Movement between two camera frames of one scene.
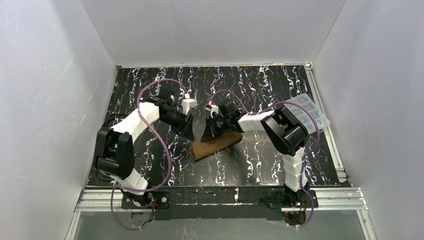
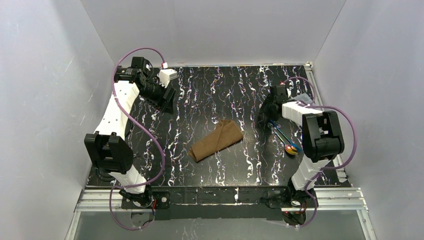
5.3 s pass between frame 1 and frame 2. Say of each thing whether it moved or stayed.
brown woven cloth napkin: stayed
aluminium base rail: stayed
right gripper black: moved
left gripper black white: moved
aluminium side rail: stayed
